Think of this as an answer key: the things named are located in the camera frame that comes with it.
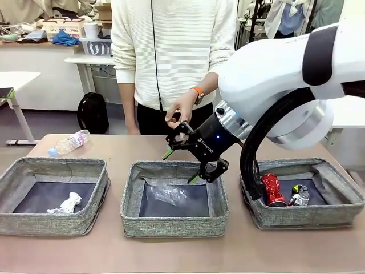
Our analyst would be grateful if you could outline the small white table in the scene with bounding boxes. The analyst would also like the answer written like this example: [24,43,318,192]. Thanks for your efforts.
[64,55,116,96]

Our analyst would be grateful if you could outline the white knit sweater torso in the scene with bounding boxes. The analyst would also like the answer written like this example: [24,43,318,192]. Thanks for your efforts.
[110,0,238,111]

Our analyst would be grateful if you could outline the clear plastic cup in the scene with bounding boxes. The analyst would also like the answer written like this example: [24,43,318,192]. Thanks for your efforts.
[147,182,189,207]

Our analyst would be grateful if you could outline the person's right hand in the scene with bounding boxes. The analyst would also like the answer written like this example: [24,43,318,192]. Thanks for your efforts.
[126,122,141,136]

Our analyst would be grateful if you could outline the white plastic crate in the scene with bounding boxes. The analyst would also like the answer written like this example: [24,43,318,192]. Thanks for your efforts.
[42,18,86,42]

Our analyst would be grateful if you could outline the cardboard box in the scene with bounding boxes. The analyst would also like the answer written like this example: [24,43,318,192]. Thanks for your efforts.
[94,2,113,30]

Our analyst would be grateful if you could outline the person's left forearm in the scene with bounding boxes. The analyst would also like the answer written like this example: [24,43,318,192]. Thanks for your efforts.
[193,72,221,95]

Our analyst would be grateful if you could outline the clear plastic storage box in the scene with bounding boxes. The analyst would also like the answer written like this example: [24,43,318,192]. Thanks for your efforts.
[79,38,113,57]

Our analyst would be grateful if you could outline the black trousers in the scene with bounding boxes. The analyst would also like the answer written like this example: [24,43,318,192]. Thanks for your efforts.
[136,102,215,136]

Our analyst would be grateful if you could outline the person's left hand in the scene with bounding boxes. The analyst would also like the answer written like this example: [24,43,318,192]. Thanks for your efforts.
[165,90,198,131]

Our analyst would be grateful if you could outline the bystander in grey top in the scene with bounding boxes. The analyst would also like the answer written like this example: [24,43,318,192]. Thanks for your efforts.
[302,0,343,30]

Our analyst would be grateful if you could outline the clear bottle with blue cap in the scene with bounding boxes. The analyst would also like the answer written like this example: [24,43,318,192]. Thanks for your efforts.
[47,129,92,158]

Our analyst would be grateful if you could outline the crushed red can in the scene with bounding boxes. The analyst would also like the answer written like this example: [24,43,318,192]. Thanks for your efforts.
[261,172,287,207]

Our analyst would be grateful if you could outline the orange wrist watch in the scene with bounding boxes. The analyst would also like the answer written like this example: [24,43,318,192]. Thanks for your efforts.
[190,86,205,106]

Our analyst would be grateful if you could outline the person's right forearm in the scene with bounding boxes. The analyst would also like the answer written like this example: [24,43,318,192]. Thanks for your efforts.
[118,82,137,125]

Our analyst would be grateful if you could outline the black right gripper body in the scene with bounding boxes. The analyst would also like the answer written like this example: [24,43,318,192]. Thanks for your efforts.
[189,113,244,164]

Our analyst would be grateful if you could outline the thin black cord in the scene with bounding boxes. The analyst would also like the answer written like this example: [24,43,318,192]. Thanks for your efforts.
[151,0,164,111]

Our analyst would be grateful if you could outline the black backpack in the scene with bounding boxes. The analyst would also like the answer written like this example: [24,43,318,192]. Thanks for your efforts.
[77,92,110,135]

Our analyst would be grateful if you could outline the black stand pole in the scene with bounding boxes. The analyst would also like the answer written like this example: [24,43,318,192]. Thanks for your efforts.
[247,0,265,44]

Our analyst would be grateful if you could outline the crushed silver can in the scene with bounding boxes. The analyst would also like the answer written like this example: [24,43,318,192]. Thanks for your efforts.
[287,184,311,207]

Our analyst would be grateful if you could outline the grey fabric basket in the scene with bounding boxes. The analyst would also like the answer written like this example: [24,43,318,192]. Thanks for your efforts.
[0,157,111,237]
[119,160,230,239]
[238,156,365,231]

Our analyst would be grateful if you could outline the blue cloth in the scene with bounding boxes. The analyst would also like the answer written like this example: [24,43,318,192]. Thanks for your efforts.
[51,30,82,47]

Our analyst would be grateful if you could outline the bystander in white jacket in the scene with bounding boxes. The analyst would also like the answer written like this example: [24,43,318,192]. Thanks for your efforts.
[263,0,306,40]

